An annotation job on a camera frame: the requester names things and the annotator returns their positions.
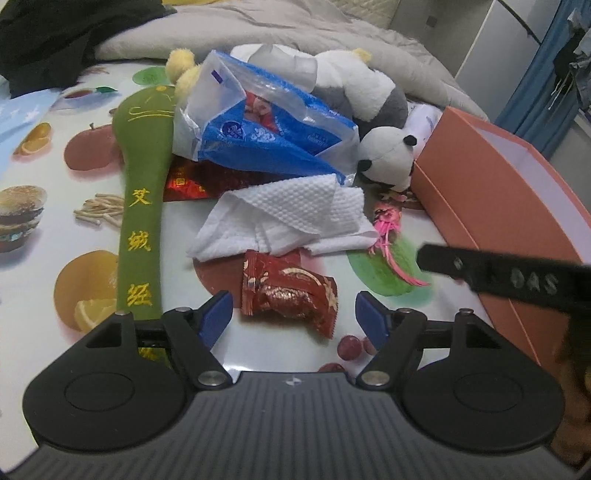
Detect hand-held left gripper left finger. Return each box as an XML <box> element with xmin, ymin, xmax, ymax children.
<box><xmin>85</xmin><ymin>291</ymin><xmax>234</xmax><ymax>389</ymax></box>

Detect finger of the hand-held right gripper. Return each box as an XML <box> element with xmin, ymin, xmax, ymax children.
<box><xmin>417</xmin><ymin>242</ymin><xmax>477</xmax><ymax>291</ymax></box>

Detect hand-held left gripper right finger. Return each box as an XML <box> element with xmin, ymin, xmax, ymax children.
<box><xmin>355</xmin><ymin>291</ymin><xmax>504</xmax><ymax>389</ymax></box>

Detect orange cardboard box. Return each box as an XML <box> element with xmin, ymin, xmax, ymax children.
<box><xmin>410</xmin><ymin>106</ymin><xmax>591</xmax><ymax>370</ymax></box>

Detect panda plush toy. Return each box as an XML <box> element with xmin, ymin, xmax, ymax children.
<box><xmin>355</xmin><ymin>127</ymin><xmax>419</xmax><ymax>192</ymax></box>

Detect blue plastic tissue pack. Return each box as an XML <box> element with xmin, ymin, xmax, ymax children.
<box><xmin>173</xmin><ymin>50</ymin><xmax>361</xmax><ymax>185</ymax></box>

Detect person's right hand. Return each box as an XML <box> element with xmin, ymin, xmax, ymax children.
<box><xmin>551</xmin><ymin>323</ymin><xmax>591</xmax><ymax>468</ymax></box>

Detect pink tassel charm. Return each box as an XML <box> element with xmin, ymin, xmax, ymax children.
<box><xmin>368</xmin><ymin>203</ymin><xmax>430</xmax><ymax>288</ymax></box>

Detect red snack packet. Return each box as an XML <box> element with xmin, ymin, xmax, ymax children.
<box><xmin>241</xmin><ymin>249</ymin><xmax>339</xmax><ymax>340</ymax></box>

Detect white paper towel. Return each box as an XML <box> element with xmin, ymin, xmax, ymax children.
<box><xmin>186</xmin><ymin>174</ymin><xmax>379</xmax><ymax>260</ymax></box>

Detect red gold flat packet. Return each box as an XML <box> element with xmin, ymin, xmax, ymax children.
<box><xmin>163</xmin><ymin>157</ymin><xmax>220</xmax><ymax>202</ymax></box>

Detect white printed paper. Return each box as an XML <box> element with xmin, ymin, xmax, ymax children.
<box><xmin>407</xmin><ymin>104</ymin><xmax>446</xmax><ymax>140</ymax></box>

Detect green embroidered plush stick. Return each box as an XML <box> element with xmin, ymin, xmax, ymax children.
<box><xmin>113</xmin><ymin>48</ymin><xmax>204</xmax><ymax>365</ymax></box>

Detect blue curtain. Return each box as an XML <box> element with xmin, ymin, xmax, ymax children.
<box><xmin>494</xmin><ymin>0</ymin><xmax>591</xmax><ymax>162</ymax></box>

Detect grey white penguin plush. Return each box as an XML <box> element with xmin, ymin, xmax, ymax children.
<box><xmin>305</xmin><ymin>48</ymin><xmax>409</xmax><ymax>134</ymax></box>

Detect fruit printed sheet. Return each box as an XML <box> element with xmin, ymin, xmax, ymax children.
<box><xmin>0</xmin><ymin>60</ymin><xmax>559</xmax><ymax>435</ymax></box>

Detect hanging clothes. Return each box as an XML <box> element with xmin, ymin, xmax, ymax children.
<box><xmin>551</xmin><ymin>14</ymin><xmax>591</xmax><ymax>121</ymax></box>

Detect white wardrobe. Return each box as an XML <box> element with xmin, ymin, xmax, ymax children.
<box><xmin>388</xmin><ymin>0</ymin><xmax>568</xmax><ymax>121</ymax></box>

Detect light blue bed sheet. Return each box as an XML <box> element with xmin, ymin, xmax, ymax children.
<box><xmin>0</xmin><ymin>88</ymin><xmax>61</xmax><ymax>139</ymax></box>

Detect grey duvet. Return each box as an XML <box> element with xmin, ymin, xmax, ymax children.
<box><xmin>95</xmin><ymin>0</ymin><xmax>490</xmax><ymax>123</ymax></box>

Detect black clothes pile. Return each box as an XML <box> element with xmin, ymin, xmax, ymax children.
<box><xmin>0</xmin><ymin>0</ymin><xmax>178</xmax><ymax>97</ymax></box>

